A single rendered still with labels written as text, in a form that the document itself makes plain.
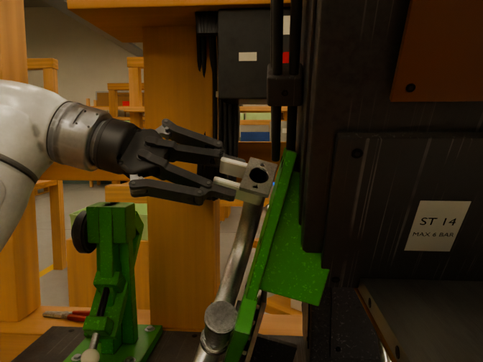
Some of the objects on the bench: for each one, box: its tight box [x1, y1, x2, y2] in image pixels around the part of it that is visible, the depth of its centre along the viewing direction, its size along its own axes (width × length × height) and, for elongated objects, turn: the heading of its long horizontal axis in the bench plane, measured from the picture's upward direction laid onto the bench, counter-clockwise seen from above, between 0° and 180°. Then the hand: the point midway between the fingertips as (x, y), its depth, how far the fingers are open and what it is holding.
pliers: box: [42, 310, 91, 322], centre depth 91 cm, size 16×5×1 cm
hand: (241, 180), depth 56 cm, fingers closed on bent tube, 3 cm apart
